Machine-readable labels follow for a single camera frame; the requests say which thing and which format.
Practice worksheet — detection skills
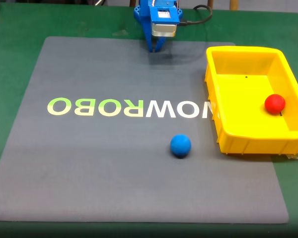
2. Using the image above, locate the blue ball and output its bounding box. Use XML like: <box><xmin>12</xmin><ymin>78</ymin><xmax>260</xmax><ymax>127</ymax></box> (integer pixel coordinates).
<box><xmin>169</xmin><ymin>134</ymin><xmax>192</xmax><ymax>159</ymax></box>

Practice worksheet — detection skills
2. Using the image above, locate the red ball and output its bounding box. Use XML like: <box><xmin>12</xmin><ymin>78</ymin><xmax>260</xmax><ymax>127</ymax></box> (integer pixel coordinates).
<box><xmin>264</xmin><ymin>94</ymin><xmax>286</xmax><ymax>115</ymax></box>

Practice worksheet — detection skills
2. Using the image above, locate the yellow plastic bin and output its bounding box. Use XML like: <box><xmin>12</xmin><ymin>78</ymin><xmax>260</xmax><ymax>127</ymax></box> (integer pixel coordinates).
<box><xmin>204</xmin><ymin>46</ymin><xmax>298</xmax><ymax>155</ymax></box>

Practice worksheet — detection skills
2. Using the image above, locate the grey mat with lettering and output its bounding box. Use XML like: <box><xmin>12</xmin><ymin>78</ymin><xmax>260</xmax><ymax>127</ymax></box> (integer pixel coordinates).
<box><xmin>0</xmin><ymin>36</ymin><xmax>290</xmax><ymax>224</ymax></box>

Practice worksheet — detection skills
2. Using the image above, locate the silver camera box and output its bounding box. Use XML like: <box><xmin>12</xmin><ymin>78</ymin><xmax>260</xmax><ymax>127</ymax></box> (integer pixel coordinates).
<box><xmin>150</xmin><ymin>23</ymin><xmax>177</xmax><ymax>38</ymax></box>

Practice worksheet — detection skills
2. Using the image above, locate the black cable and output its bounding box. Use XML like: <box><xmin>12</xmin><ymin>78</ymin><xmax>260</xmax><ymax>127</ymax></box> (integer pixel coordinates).
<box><xmin>179</xmin><ymin>4</ymin><xmax>214</xmax><ymax>27</ymax></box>

